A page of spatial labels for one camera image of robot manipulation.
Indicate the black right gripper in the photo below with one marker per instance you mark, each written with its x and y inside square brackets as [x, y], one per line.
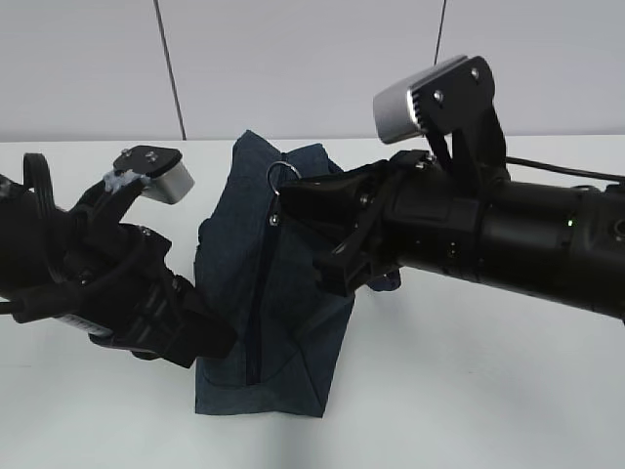
[415, 215]

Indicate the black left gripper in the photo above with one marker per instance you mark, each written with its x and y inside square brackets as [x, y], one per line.
[113, 286]

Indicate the dark blue lunch bag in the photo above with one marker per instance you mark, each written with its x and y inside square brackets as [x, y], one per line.
[256, 271]

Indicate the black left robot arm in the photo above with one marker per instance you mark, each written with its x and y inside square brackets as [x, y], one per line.
[33, 198]

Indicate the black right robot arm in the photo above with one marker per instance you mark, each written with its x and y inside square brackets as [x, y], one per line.
[564, 245]

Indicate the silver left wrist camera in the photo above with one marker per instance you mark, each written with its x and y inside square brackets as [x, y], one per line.
[156, 173]

